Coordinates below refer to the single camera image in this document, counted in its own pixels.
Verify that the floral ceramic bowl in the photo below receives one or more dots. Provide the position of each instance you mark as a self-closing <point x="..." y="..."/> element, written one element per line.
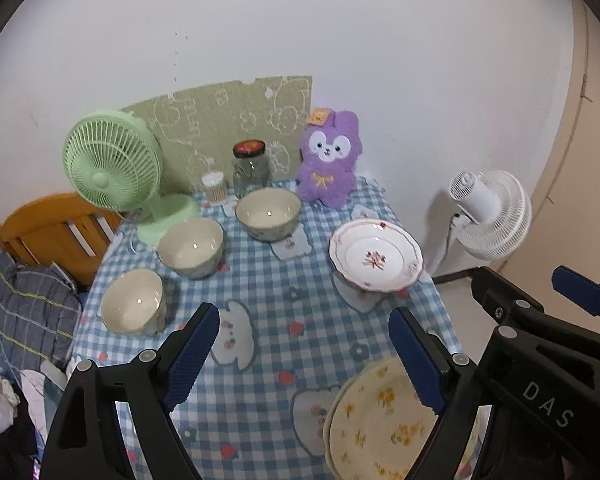
<point x="190" y="247"/>
<point x="267" y="212"/>
<point x="130" y="302"/>

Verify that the black metal bar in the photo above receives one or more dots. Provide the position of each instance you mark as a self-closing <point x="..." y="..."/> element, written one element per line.
<point x="455" y="276"/>

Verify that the purple plush rabbit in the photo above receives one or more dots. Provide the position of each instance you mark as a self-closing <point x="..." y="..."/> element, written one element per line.
<point x="327" y="170"/>

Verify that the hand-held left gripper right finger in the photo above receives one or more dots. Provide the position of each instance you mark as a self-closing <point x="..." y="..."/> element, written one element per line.
<point x="420" y="365"/>

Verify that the white garment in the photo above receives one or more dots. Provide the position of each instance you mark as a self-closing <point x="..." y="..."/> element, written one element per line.
<point x="37" y="395"/>

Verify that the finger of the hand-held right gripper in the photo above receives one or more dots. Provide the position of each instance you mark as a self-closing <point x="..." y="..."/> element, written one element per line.
<point x="580" y="287"/>
<point x="510" y="305"/>

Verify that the beige door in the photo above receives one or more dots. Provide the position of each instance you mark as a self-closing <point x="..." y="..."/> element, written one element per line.
<point x="590" y="160"/>

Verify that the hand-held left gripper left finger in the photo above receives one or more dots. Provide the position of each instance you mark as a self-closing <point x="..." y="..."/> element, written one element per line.
<point x="190" y="360"/>

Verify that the green printed board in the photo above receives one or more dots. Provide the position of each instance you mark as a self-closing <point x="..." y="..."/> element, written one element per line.
<point x="220" y="110"/>

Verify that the pink patterned scalloped plate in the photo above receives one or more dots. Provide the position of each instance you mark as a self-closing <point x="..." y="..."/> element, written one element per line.
<point x="375" y="257"/>

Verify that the glass jar with dark lid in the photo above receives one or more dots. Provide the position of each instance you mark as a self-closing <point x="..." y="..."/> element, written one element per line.
<point x="251" y="172"/>

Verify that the cotton swab container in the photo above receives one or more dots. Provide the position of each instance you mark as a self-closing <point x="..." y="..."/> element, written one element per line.
<point x="214" y="190"/>

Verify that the white fan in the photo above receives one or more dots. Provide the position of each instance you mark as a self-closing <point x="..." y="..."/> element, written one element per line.
<point x="500" y="220"/>

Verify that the blue checked printed tablecloth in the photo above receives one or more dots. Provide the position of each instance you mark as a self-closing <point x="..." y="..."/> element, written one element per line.
<point x="280" y="310"/>

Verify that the grey plaid quilt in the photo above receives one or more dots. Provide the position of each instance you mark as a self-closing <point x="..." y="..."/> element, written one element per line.
<point x="25" y="310"/>

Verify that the green desk fan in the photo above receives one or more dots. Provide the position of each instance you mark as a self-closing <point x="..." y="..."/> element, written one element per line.
<point x="105" y="160"/>

